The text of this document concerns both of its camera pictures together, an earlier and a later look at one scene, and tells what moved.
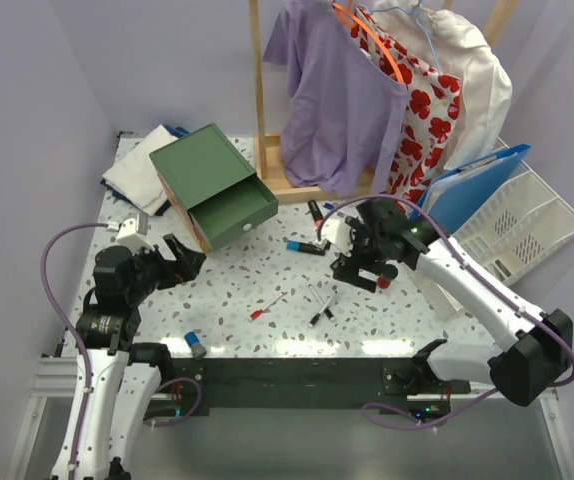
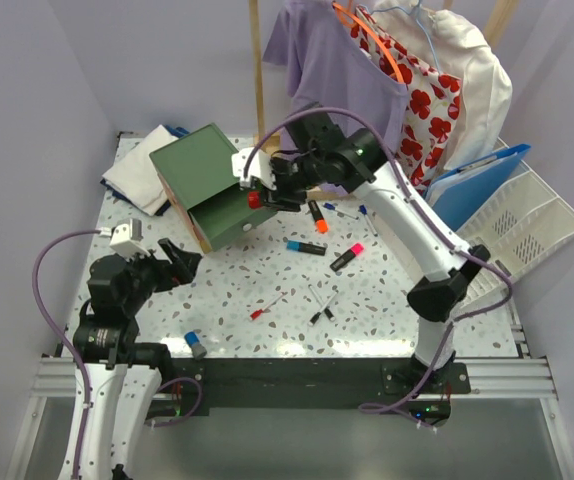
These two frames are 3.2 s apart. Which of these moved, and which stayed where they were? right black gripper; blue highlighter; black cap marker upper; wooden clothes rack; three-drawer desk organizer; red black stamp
Moved: right black gripper; red black stamp
Stayed: black cap marker upper; blue highlighter; three-drawer desk organizer; wooden clothes rack
